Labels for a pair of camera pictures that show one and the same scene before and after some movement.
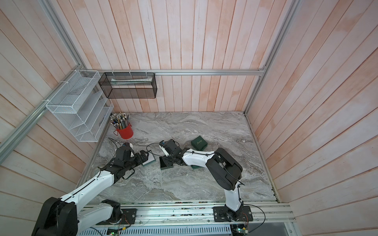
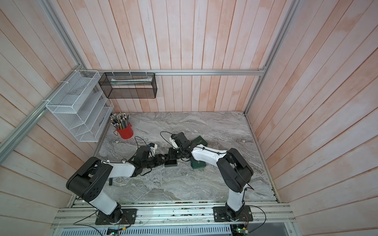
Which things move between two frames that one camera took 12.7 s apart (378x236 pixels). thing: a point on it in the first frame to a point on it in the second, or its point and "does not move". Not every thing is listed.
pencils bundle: (119, 120) does not move
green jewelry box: (199, 143) does not move
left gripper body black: (138, 160) to (155, 162)
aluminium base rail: (190, 215) does not move
